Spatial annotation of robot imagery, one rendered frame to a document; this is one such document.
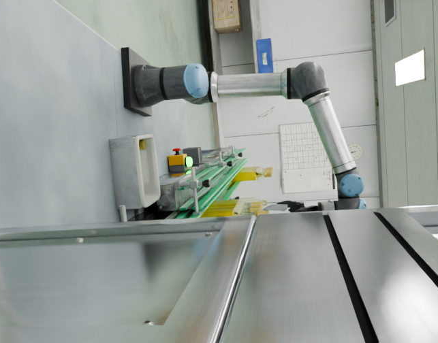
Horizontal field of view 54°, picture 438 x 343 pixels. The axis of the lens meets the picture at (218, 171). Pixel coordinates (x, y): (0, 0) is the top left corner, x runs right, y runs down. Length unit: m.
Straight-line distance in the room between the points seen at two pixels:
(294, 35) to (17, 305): 7.24
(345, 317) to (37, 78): 0.89
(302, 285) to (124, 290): 0.16
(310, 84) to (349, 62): 6.06
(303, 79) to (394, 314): 1.22
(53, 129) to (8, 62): 0.19
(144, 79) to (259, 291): 1.25
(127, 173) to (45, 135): 0.37
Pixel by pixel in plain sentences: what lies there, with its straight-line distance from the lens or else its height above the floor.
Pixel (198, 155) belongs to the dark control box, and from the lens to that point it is 2.17.
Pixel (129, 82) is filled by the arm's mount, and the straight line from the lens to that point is 1.51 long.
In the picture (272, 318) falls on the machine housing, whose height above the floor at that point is 1.27.
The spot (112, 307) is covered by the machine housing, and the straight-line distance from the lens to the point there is 0.39.
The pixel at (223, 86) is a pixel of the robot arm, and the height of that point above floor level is 1.06.
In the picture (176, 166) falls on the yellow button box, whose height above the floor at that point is 0.79.
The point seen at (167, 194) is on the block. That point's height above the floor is 0.86.
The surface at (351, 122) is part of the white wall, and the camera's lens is 7.49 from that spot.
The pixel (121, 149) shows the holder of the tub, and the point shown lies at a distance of 1.34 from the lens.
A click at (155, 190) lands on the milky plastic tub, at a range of 1.49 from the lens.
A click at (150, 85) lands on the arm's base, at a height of 0.83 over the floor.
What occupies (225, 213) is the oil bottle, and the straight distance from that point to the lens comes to 1.60.
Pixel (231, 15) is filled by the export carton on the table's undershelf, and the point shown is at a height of 0.54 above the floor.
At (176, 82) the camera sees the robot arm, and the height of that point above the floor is 0.92.
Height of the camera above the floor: 1.29
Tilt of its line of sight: 10 degrees down
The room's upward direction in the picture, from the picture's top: 86 degrees clockwise
